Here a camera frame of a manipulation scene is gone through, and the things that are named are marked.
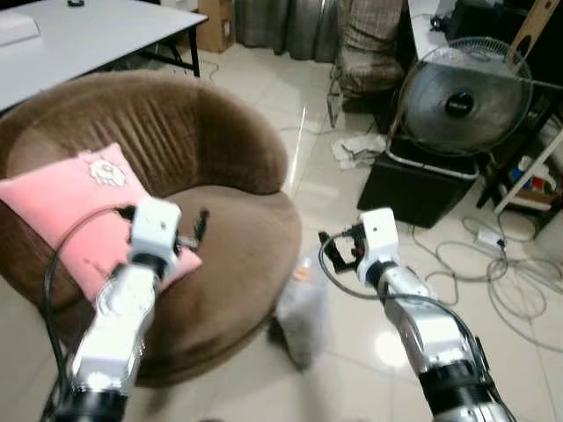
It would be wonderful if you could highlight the brown round sofa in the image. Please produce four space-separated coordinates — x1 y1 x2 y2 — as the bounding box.
0 70 304 388

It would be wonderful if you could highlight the pink pillow with white print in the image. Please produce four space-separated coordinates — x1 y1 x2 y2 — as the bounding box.
0 143 201 300

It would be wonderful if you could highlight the black box stool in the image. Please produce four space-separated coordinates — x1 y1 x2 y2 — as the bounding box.
356 145 481 229

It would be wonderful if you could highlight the crumpled white cloth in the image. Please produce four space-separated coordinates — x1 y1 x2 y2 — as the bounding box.
332 132 389 170

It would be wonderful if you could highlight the white power strip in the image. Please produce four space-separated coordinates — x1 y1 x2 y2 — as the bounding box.
475 227 508 250

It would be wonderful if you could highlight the blue and red box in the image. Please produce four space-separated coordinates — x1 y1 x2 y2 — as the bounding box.
517 156 559 201

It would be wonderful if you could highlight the grey round electric fan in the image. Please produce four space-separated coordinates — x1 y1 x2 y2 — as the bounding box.
400 37 535 177

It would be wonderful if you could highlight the brown cardboard box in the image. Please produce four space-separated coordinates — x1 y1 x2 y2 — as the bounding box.
195 0 237 54

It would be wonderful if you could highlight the plaid fabric chair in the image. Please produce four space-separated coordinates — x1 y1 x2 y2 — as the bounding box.
327 0 411 129

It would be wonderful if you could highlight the grey curtain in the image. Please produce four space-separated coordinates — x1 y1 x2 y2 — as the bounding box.
233 0 344 62

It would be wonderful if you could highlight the white table with black legs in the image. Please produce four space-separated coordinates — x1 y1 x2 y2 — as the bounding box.
0 0 208 112

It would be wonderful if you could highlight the wooden board with hole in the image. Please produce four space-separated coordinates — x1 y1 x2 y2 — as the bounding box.
510 0 563 64

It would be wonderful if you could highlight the flat white item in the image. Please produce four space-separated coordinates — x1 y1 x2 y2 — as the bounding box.
0 16 41 47

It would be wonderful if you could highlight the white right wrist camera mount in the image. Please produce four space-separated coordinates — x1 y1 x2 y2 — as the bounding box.
359 208 402 265

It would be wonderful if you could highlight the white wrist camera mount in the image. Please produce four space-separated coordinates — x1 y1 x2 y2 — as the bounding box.
130 199 182 265
359 208 402 265

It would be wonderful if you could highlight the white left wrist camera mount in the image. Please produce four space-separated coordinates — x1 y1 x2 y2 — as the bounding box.
130 199 182 265

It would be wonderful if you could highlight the grey tangled cable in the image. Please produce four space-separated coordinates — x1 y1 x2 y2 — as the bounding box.
412 209 563 354

